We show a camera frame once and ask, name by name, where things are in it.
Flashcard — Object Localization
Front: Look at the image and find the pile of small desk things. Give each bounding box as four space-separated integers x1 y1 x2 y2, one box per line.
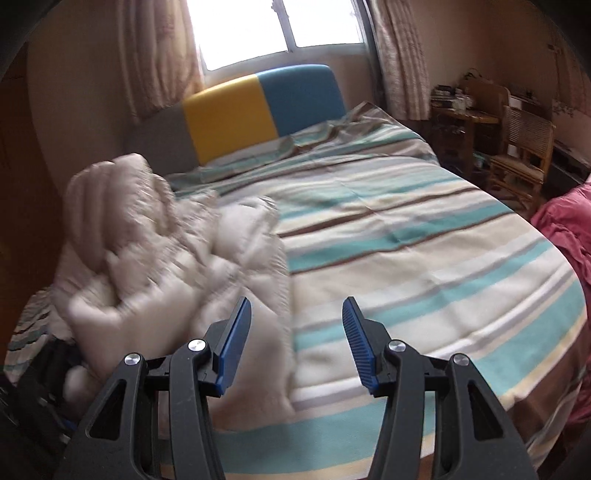
431 83 476 112

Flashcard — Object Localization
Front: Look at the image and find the beige puffer jacket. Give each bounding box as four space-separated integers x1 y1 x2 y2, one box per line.
53 152 296 435

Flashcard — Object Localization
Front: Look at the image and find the brown wooden cabinet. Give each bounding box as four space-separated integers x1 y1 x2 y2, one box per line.
0 60 61 301

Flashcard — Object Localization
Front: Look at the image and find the floral curtain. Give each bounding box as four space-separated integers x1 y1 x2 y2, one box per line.
115 0 206 121
369 0 432 123

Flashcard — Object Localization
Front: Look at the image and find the striped pillow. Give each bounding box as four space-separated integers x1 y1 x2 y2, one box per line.
166 102 439 195

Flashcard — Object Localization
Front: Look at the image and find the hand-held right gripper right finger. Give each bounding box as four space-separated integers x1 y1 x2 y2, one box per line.
342 296 539 480

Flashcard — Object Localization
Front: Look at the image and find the pink cloth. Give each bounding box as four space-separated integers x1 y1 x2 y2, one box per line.
531 175 591 430

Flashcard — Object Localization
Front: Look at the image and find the rattan chair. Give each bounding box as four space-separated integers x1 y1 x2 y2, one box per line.
487 105 557 208

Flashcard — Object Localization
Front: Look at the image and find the wooden desk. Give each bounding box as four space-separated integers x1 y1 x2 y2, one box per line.
429 80 511 176

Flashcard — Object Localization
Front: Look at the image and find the dark low cabinet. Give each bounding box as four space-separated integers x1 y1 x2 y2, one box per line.
551 141 591 197

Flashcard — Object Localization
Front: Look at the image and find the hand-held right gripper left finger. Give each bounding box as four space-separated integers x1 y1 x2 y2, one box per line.
65 296 252 480

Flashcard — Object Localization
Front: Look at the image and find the grey yellow blue headboard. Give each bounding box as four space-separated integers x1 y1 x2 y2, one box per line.
127 64 347 174

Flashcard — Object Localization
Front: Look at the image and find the striped bed cover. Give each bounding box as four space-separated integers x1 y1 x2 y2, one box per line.
2 102 589 480

